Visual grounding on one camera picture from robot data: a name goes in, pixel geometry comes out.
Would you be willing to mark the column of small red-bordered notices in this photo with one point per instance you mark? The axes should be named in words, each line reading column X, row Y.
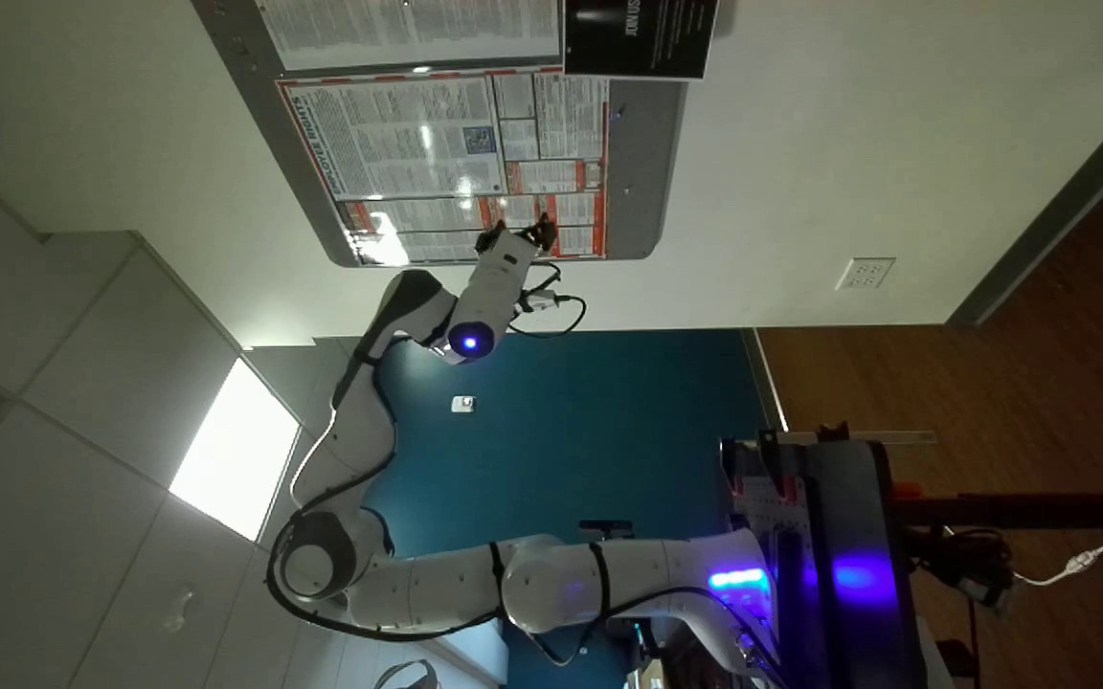
column 572, row 160

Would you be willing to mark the small white wall switch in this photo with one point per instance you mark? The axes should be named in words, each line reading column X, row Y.
column 461, row 405

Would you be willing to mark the black camera on stand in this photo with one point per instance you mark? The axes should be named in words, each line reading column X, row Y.
column 969, row 564

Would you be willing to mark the red-bordered sheet with glare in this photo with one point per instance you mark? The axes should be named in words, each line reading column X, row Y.
column 429, row 230

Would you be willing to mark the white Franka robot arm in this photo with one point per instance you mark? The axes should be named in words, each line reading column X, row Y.
column 424, row 586

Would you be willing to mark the grey door frame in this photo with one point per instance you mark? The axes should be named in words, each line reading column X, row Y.
column 1064, row 197

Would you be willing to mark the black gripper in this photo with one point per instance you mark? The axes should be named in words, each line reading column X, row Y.
column 506, row 238

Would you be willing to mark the black microwave oven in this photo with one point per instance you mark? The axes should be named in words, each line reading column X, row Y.
column 640, row 37

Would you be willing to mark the white wall outlet plate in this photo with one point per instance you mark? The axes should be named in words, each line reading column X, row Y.
column 865, row 272

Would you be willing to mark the bright ceiling light panel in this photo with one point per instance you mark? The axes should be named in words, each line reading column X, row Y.
column 234, row 451

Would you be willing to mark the black stand pole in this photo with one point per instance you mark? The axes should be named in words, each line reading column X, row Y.
column 1034, row 511

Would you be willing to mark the ceiling sprinkler head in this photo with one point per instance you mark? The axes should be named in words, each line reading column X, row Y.
column 179, row 613

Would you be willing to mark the small black T-shaped bracket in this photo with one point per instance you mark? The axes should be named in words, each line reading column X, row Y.
column 607, row 527

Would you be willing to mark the large white text poster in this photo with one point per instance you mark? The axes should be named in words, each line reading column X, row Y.
column 410, row 32

